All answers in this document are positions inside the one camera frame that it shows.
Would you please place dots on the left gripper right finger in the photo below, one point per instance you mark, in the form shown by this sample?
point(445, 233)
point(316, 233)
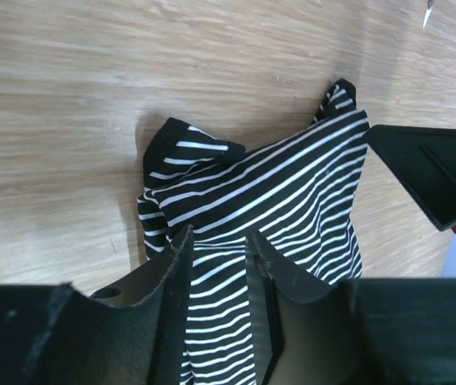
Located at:
point(360, 331)

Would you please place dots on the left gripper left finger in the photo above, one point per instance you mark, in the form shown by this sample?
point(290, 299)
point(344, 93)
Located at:
point(130, 332)

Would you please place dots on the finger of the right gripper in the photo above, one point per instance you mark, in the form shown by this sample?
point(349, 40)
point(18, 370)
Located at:
point(424, 162)

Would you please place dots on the black white striped tank top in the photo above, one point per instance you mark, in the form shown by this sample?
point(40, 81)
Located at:
point(298, 192)

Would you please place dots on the white paper scrap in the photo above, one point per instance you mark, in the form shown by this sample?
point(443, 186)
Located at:
point(428, 12)

